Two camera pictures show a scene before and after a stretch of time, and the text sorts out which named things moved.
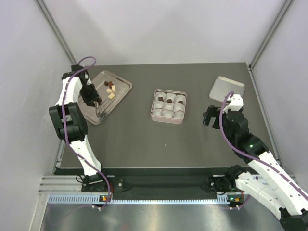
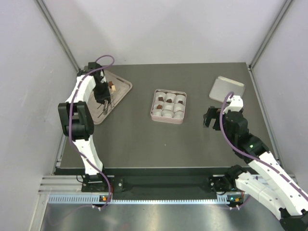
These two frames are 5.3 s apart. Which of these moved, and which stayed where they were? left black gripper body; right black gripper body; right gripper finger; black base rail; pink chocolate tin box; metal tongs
Moved: left black gripper body; metal tongs
Stayed: black base rail; pink chocolate tin box; right black gripper body; right gripper finger
